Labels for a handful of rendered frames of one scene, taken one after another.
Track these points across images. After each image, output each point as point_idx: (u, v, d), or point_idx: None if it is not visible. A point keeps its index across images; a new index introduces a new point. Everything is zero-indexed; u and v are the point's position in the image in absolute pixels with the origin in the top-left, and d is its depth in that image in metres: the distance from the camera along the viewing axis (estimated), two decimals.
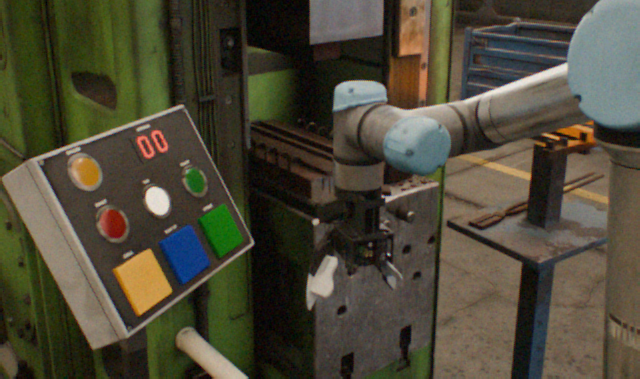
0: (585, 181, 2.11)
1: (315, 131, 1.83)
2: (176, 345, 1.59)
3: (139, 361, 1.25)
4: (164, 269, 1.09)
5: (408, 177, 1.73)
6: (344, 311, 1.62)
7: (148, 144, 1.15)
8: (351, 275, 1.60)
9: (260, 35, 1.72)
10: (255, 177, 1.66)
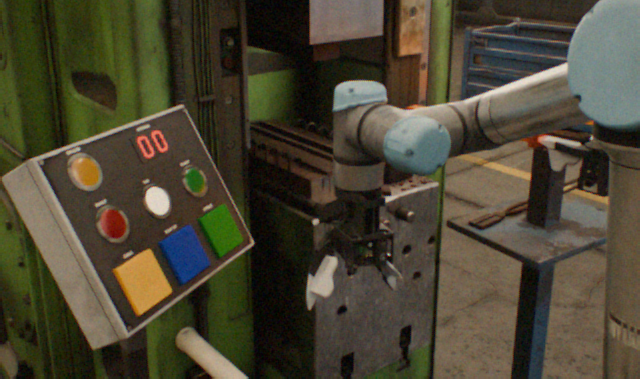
0: (585, 181, 2.11)
1: (315, 131, 1.83)
2: (176, 345, 1.59)
3: (139, 361, 1.25)
4: (164, 269, 1.09)
5: (408, 177, 1.73)
6: (344, 311, 1.62)
7: (148, 144, 1.15)
8: (351, 275, 1.60)
9: (260, 35, 1.72)
10: (255, 177, 1.66)
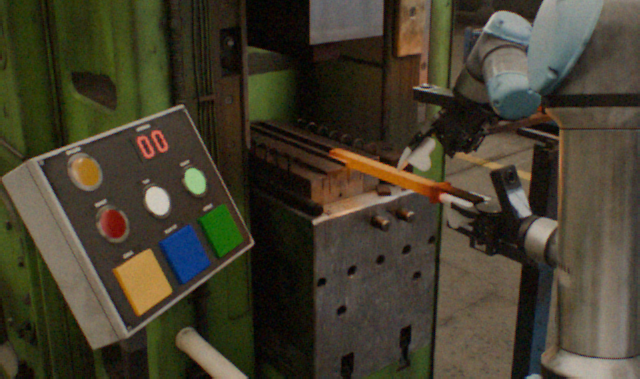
0: None
1: (315, 131, 1.83)
2: (176, 345, 1.59)
3: (139, 361, 1.25)
4: (164, 269, 1.09)
5: None
6: (344, 311, 1.62)
7: (148, 144, 1.15)
8: (351, 275, 1.60)
9: (260, 35, 1.72)
10: (255, 177, 1.66)
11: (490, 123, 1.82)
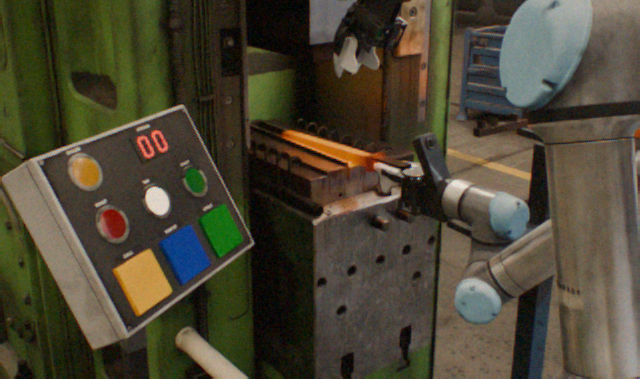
0: None
1: (315, 131, 1.83)
2: (176, 345, 1.59)
3: (139, 361, 1.25)
4: (164, 269, 1.09)
5: None
6: (344, 311, 1.62)
7: (148, 144, 1.15)
8: (351, 275, 1.60)
9: (260, 35, 1.72)
10: (255, 177, 1.66)
11: (490, 123, 1.82)
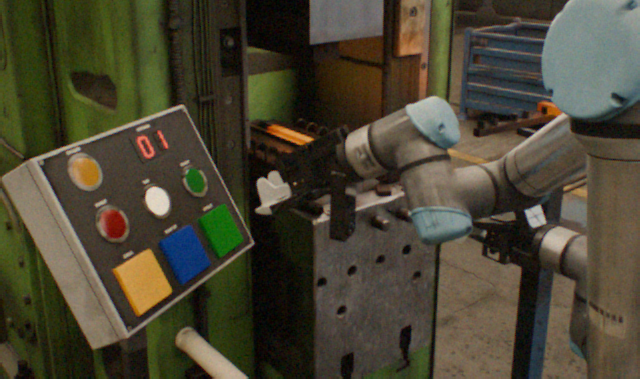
0: (585, 181, 2.11)
1: (315, 131, 1.83)
2: (176, 345, 1.59)
3: (139, 361, 1.25)
4: (164, 269, 1.09)
5: None
6: (344, 311, 1.62)
7: (148, 144, 1.15)
8: (351, 275, 1.60)
9: (260, 35, 1.72)
10: (255, 177, 1.66)
11: (490, 123, 1.82)
